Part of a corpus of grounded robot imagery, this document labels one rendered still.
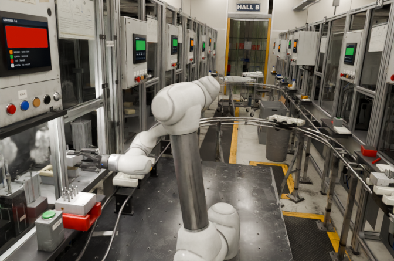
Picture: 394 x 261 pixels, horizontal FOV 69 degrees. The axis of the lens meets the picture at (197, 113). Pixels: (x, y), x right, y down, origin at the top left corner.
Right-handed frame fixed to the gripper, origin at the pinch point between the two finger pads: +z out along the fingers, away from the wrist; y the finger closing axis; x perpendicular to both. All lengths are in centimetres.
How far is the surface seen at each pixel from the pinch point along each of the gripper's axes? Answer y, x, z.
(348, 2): 200, -824, -386
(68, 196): -0.3, 35.0, -18.8
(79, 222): -9.3, 38.0, -24.6
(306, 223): -101, -125, -157
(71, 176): -12.3, -3.3, 4.3
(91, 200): -3.5, 30.7, -25.9
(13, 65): 52, 48, -11
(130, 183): -17.3, -11.2, -26.5
